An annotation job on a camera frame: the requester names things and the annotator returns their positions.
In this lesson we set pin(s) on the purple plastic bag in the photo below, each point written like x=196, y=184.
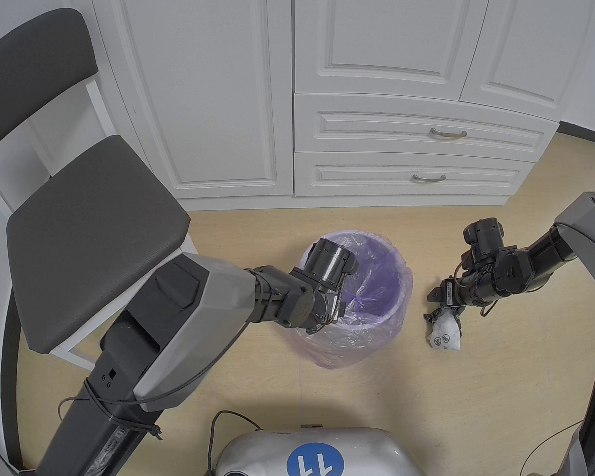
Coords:
x=377, y=285

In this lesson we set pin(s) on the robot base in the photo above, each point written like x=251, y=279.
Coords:
x=258, y=456

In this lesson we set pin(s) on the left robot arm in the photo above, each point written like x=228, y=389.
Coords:
x=188, y=325

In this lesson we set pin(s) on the white wardrobe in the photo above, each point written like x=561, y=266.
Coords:
x=203, y=92

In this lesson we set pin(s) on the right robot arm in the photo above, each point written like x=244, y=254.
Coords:
x=520, y=270

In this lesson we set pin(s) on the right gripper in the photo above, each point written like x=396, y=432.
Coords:
x=453, y=293

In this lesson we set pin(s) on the white trash bin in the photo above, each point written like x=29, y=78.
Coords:
x=357, y=342

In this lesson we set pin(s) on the white chair with grey seat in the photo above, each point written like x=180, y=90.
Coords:
x=94, y=216

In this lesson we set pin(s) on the white and dark wrapper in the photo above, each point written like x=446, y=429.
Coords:
x=446, y=337

